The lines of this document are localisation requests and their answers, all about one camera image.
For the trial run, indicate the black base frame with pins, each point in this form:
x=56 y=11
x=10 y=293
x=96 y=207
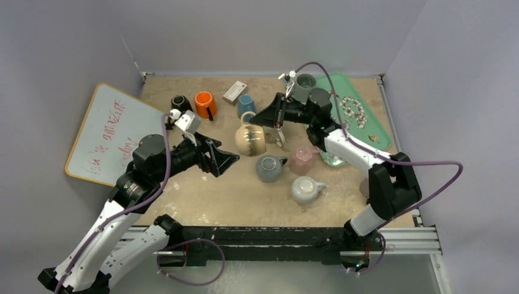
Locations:
x=327 y=245

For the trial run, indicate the cream white mug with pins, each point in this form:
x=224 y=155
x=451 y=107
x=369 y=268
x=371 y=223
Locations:
x=274 y=135

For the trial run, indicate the green floral tray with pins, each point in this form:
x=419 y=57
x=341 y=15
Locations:
x=355 y=114

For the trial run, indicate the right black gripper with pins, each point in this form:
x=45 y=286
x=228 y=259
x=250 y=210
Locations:
x=281 y=111

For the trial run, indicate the blue-grey round mug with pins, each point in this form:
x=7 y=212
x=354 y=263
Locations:
x=269 y=168

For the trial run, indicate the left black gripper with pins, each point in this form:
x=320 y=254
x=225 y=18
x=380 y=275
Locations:
x=220 y=159

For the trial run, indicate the pale speckled mug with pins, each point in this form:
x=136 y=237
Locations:
x=305 y=190

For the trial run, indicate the pink faceted mug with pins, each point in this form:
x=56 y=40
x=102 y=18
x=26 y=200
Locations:
x=302 y=160

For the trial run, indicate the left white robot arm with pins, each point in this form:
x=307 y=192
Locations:
x=97 y=264

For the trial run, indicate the blue mug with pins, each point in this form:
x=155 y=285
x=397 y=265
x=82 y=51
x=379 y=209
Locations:
x=245 y=104

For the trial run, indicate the tan brown round mug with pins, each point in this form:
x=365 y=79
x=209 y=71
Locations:
x=249 y=138

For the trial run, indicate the white red small box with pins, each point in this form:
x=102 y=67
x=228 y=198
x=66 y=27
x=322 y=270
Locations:
x=233 y=94

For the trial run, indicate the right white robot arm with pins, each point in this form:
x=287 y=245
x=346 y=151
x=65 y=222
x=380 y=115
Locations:
x=392 y=183

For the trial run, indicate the whiteboard with red writing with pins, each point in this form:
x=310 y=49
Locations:
x=111 y=130

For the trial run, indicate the orange mug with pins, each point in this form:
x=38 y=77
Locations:
x=205 y=105

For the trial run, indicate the grey mug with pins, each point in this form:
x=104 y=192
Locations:
x=303 y=84

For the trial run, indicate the mauve mug with black handle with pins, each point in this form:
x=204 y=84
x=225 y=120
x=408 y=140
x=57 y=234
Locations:
x=364 y=188

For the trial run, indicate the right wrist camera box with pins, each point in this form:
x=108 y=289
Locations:
x=289 y=80

